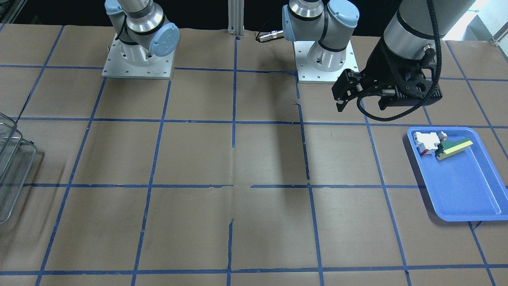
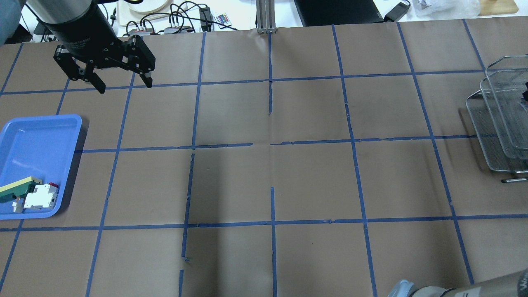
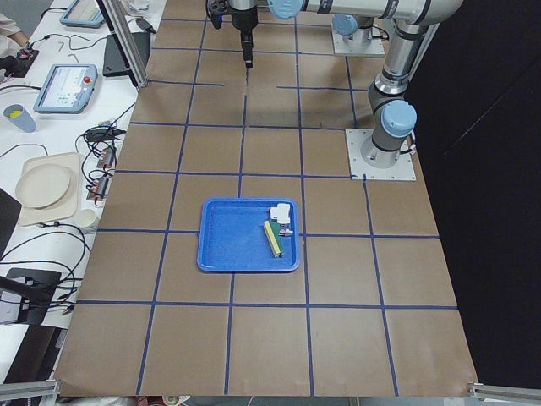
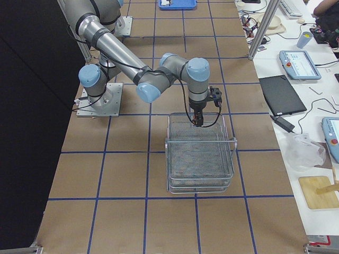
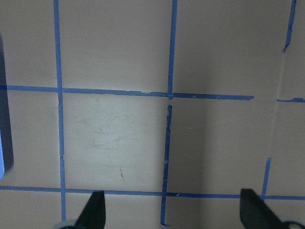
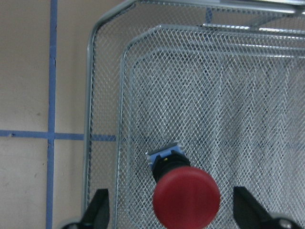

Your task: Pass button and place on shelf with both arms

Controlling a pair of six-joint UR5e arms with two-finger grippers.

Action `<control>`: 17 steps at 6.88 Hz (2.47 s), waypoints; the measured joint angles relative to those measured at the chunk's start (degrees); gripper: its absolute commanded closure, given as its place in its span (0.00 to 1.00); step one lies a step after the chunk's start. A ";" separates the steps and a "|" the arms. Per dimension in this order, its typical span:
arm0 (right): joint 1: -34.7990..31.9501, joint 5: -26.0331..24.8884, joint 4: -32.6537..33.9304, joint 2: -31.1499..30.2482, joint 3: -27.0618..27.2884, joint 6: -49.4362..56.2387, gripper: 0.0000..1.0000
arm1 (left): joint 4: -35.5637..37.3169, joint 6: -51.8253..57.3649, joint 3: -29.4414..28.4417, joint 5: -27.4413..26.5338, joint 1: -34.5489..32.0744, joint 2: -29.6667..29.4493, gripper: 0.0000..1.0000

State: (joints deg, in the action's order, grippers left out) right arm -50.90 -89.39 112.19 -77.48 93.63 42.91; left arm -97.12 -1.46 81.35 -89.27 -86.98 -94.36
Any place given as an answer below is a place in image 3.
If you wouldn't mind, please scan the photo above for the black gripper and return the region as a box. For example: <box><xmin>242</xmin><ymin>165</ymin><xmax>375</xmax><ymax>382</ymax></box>
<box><xmin>230</xmin><ymin>0</ymin><xmax>258</xmax><ymax>69</ymax></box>

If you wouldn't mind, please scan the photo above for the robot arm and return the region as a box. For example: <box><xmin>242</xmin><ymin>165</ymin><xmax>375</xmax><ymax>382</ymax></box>
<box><xmin>332</xmin><ymin>14</ymin><xmax>374</xmax><ymax>46</ymax></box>
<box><xmin>266</xmin><ymin>0</ymin><xmax>462</xmax><ymax>169</ymax></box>

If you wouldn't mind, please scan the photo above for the black power adapter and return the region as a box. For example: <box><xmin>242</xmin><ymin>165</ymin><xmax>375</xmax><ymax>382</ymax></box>
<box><xmin>135</xmin><ymin>17</ymin><xmax>156</xmax><ymax>34</ymax></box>

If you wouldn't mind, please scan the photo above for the black closed laptop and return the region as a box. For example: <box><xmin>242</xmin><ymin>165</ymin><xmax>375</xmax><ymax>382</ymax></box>
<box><xmin>102</xmin><ymin>30</ymin><xmax>152</xmax><ymax>79</ymax></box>

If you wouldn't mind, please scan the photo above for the blue teach pendant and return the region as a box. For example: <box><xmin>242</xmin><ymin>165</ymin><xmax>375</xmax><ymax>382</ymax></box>
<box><xmin>60</xmin><ymin>0</ymin><xmax>105</xmax><ymax>29</ymax></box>
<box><xmin>33</xmin><ymin>64</ymin><xmax>98</xmax><ymax>114</ymax></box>

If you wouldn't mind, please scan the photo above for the white circuit breaker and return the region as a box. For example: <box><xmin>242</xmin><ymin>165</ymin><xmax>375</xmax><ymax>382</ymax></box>
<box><xmin>270</xmin><ymin>203</ymin><xmax>291</xmax><ymax>227</ymax></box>

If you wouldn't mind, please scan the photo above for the green yellow terminal block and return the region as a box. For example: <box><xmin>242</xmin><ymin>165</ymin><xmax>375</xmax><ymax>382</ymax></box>
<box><xmin>263</xmin><ymin>220</ymin><xmax>293</xmax><ymax>257</ymax></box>

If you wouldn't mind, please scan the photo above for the blue plastic tray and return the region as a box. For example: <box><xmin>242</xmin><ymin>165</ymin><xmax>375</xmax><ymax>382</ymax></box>
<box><xmin>197</xmin><ymin>197</ymin><xmax>300</xmax><ymax>273</ymax></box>

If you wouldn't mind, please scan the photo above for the white paper cup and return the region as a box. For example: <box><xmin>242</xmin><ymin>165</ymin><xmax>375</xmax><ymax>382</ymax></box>
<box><xmin>74</xmin><ymin>209</ymin><xmax>100</xmax><ymax>233</ymax></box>

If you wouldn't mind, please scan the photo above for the light blue cup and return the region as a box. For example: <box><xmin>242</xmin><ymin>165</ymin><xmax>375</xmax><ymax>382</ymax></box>
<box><xmin>3</xmin><ymin>104</ymin><xmax>36</xmax><ymax>133</ymax></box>

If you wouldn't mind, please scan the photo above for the beige rectangular tray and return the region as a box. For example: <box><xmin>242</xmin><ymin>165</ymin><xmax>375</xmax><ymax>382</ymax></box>
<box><xmin>15</xmin><ymin>152</ymin><xmax>81</xmax><ymax>226</ymax></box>

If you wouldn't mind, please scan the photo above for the beige plate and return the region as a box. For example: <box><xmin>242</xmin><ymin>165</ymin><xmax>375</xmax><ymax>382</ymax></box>
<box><xmin>15</xmin><ymin>163</ymin><xmax>70</xmax><ymax>208</ymax></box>

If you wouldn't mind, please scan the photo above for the black monitor stand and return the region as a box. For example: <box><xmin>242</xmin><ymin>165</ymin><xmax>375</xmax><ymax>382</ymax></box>
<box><xmin>1</xmin><ymin>268</ymin><xmax>61</xmax><ymax>325</ymax></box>

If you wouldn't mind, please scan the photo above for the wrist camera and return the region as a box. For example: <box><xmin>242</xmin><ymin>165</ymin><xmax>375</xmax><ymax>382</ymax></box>
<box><xmin>206</xmin><ymin>0</ymin><xmax>227</xmax><ymax>30</ymax></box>

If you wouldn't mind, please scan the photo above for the aluminium frame post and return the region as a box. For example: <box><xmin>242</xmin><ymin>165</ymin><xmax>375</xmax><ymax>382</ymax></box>
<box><xmin>97</xmin><ymin>0</ymin><xmax>148</xmax><ymax>89</ymax></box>

